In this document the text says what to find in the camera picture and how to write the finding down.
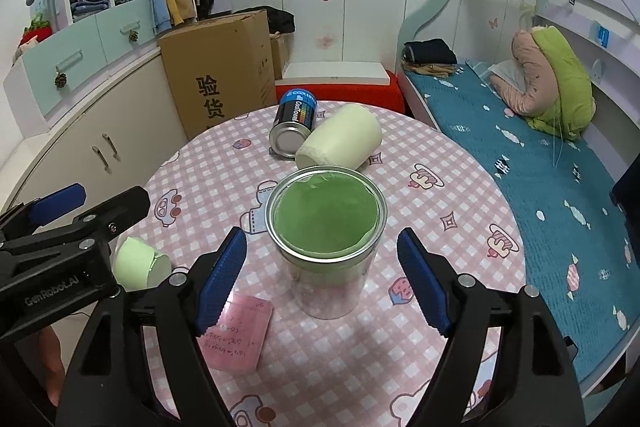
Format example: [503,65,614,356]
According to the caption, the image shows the green pink labelled tin can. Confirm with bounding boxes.
[265,167,387,320]

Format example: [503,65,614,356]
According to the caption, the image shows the small light green cup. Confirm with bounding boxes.
[112,236,172,291]

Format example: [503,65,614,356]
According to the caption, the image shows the pink cup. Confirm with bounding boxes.
[198,293,273,375]

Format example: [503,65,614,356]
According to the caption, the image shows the cream white cup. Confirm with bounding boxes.
[295,103,383,170]

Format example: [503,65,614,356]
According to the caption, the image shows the person's hand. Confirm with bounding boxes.
[16,326,65,407]

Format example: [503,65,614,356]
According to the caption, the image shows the white low cabinet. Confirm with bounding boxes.
[1,48,186,210]

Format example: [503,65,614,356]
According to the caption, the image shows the teal candy-print mattress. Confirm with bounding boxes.
[406,61,639,381]

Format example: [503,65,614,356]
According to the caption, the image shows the large cardboard box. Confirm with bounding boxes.
[158,11,277,139]

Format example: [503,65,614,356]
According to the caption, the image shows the red strawberry plush toy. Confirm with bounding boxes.
[14,14,53,60]

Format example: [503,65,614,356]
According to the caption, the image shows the blue battery-print can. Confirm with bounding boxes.
[269,89,318,158]

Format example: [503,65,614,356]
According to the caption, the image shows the dark hanging garment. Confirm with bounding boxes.
[610,162,640,228]

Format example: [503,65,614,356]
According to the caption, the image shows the black clothes on box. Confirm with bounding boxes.
[235,5,295,35]

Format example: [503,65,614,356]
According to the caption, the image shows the red bench with white top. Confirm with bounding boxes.
[276,62,406,114]

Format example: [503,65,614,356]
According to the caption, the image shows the green and pink rolled quilt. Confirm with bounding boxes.
[489,26,596,141]

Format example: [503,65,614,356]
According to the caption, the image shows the white pillow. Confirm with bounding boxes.
[488,58,526,93]

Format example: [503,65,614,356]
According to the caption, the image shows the folded dark clothes pile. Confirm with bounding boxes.
[401,38,458,78]

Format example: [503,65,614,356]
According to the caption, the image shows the small blue box on shelf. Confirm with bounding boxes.
[596,26,610,49]

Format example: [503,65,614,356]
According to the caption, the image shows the teal bunk bed frame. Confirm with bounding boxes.
[399,0,639,393]

